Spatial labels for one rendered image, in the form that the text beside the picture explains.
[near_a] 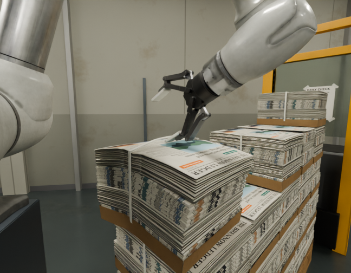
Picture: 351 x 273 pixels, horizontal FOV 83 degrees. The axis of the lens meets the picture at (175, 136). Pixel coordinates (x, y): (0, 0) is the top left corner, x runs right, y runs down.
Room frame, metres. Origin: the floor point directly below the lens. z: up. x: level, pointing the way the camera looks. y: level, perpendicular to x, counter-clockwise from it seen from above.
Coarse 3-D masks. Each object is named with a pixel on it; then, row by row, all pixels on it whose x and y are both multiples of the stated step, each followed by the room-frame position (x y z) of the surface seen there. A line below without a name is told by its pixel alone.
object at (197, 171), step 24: (192, 144) 0.59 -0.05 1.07; (216, 144) 0.62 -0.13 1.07; (144, 168) 0.45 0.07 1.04; (168, 168) 0.41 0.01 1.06; (192, 168) 0.39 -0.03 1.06; (216, 168) 0.41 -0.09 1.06; (240, 168) 0.50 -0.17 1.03; (144, 192) 0.45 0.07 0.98; (168, 192) 0.39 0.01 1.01; (192, 192) 0.36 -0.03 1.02; (216, 192) 0.43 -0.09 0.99; (240, 192) 0.56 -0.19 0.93; (144, 216) 0.44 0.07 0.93; (168, 216) 0.40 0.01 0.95; (192, 216) 0.37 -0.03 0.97; (216, 216) 0.46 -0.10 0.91; (168, 240) 0.39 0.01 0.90; (192, 240) 0.39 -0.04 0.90
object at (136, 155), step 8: (152, 144) 0.58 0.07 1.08; (160, 144) 0.58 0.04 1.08; (168, 144) 0.58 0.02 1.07; (176, 144) 0.59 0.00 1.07; (184, 144) 0.59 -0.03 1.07; (136, 152) 0.49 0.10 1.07; (144, 152) 0.48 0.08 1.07; (136, 160) 0.48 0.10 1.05; (136, 168) 0.47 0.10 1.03; (136, 176) 0.47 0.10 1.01; (128, 184) 0.50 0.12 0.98; (136, 184) 0.47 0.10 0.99; (128, 192) 0.49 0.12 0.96; (136, 192) 0.47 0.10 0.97; (128, 200) 0.49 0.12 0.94; (136, 200) 0.46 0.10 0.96; (128, 208) 0.49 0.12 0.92; (136, 208) 0.47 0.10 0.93; (128, 216) 0.50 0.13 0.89; (136, 216) 0.47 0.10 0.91
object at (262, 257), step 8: (304, 200) 1.10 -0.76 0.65; (288, 224) 0.88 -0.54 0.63; (280, 232) 0.80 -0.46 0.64; (304, 232) 1.15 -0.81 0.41; (272, 248) 0.74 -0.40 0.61; (296, 248) 1.03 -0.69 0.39; (264, 256) 0.68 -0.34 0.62; (120, 264) 0.62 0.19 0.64; (256, 264) 0.63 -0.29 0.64; (288, 264) 0.92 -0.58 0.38; (128, 272) 0.58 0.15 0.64; (248, 272) 0.59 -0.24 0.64
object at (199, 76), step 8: (200, 72) 0.48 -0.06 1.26; (192, 80) 0.49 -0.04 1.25; (200, 80) 0.47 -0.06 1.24; (192, 88) 0.52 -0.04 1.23; (200, 88) 0.47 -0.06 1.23; (208, 88) 0.46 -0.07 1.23; (184, 96) 0.54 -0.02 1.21; (192, 96) 0.52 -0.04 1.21; (200, 96) 0.48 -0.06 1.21; (208, 96) 0.47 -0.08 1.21; (216, 96) 0.48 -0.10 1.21; (200, 104) 0.50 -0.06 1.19
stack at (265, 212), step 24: (264, 192) 0.79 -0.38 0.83; (288, 192) 0.87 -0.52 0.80; (240, 216) 0.63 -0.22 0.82; (264, 216) 0.67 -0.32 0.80; (288, 216) 0.90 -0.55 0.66; (120, 240) 0.63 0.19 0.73; (240, 240) 0.53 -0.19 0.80; (264, 240) 0.68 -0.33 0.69; (288, 240) 0.88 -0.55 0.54; (144, 264) 0.52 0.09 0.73; (216, 264) 0.44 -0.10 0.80; (240, 264) 0.53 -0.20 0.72; (264, 264) 0.68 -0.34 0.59
